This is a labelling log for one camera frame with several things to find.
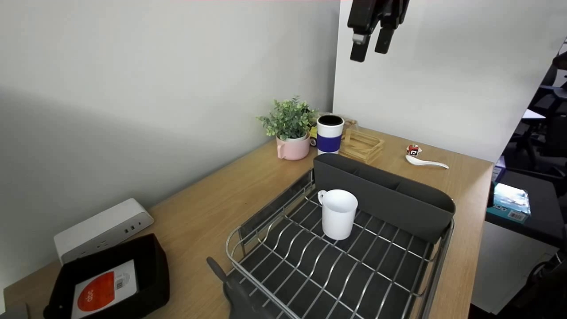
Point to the small red white packet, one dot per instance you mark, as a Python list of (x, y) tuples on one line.
[(414, 149)]

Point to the white ceramic mug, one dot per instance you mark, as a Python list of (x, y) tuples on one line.
[(339, 208)]

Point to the green artificial plant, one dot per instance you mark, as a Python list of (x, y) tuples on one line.
[(288, 119)]

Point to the black box orange label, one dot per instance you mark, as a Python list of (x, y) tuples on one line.
[(123, 282)]

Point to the white blue tumbler cup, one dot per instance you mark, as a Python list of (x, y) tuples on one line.
[(331, 130)]

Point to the small wooden crate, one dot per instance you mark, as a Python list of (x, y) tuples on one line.
[(363, 146)]

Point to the steel dish rack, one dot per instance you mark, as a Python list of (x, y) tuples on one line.
[(285, 266)]

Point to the white ceramic spoon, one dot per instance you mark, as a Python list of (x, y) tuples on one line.
[(417, 162)]

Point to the pink plant pot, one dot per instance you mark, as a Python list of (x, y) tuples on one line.
[(293, 147)]

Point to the blue white box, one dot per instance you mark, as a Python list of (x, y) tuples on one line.
[(511, 202)]

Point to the white electronics box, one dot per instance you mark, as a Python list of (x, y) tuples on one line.
[(102, 231)]

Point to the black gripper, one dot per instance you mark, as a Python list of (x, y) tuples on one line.
[(366, 14)]

